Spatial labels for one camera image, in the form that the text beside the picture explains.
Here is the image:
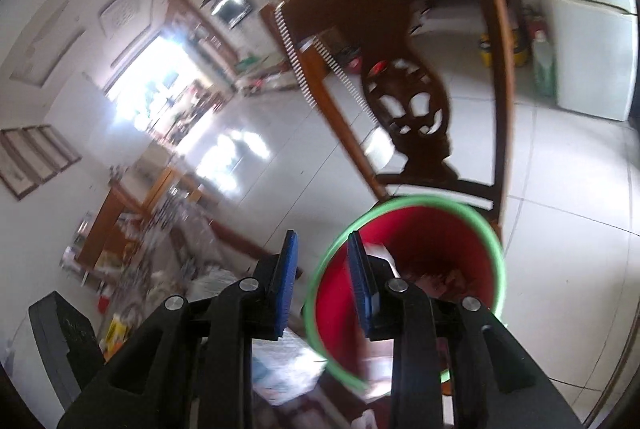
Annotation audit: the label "red bin green rim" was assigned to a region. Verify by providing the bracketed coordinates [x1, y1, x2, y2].
[303, 195, 506, 393]

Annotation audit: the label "green detergent bottle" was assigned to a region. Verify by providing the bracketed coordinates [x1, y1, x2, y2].
[532, 29, 555, 98]

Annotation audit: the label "carved wooden chair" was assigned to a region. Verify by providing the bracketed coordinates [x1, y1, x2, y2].
[262, 0, 514, 230]

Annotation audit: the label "white refrigerator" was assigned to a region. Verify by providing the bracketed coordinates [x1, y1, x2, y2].
[548, 0, 639, 122]

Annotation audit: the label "framed wall pictures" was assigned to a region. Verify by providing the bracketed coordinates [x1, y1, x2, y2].
[0, 124, 82, 201]

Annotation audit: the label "wall mounted television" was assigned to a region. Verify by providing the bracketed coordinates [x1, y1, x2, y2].
[210, 0, 253, 29]

